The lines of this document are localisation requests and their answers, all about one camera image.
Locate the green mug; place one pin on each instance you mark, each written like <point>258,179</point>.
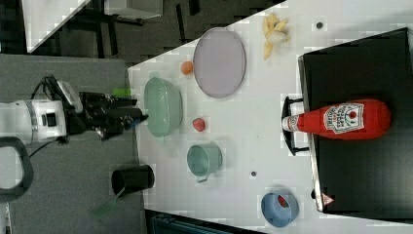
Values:
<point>203,160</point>

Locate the green perforated colander basket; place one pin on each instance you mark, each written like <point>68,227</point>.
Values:
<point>163,105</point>

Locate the red toy strawberry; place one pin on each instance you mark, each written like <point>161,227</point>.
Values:
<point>199,124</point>

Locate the strawberry inside blue bowl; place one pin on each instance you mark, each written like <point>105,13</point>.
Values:
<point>282,202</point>

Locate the peeled toy banana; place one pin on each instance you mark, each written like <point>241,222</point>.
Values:
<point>274,30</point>

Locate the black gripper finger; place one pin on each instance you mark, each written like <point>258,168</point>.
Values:
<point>131,121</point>
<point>123,101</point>

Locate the black oven door handle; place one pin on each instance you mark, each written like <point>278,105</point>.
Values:
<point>289,126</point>

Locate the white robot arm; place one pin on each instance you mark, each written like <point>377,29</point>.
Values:
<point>45,120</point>

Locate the red felt ketchup bottle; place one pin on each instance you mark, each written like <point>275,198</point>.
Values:
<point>353,120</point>

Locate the small orange fruit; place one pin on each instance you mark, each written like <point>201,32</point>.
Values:
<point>187,67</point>

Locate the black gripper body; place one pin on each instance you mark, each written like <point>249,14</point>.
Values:
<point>98,115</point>

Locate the black cylindrical cup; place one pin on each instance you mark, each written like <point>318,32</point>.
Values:
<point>134,179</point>

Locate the lavender round plate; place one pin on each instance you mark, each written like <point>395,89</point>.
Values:
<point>219,62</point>

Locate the blue bowl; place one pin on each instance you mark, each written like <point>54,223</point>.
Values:
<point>274,213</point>

